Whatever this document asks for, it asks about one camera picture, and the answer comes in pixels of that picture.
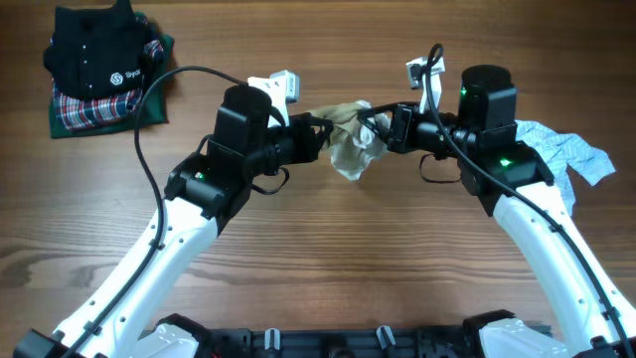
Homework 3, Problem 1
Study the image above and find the beige and tan shirt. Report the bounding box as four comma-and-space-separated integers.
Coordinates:
309, 100, 388, 181

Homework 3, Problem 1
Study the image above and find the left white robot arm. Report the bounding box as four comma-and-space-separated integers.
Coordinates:
13, 86, 333, 357

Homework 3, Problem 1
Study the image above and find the red plaid folded shirt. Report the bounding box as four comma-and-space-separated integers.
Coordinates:
52, 13, 166, 131

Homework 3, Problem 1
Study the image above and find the green folded shirt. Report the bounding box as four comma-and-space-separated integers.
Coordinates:
48, 11, 176, 140

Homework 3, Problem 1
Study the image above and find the light blue patterned shirt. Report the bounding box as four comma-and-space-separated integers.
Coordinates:
516, 120, 616, 216

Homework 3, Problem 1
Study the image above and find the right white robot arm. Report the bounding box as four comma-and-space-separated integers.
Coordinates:
357, 65, 635, 357

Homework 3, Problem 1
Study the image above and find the black folded polo shirt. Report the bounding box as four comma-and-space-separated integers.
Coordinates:
43, 0, 155, 99

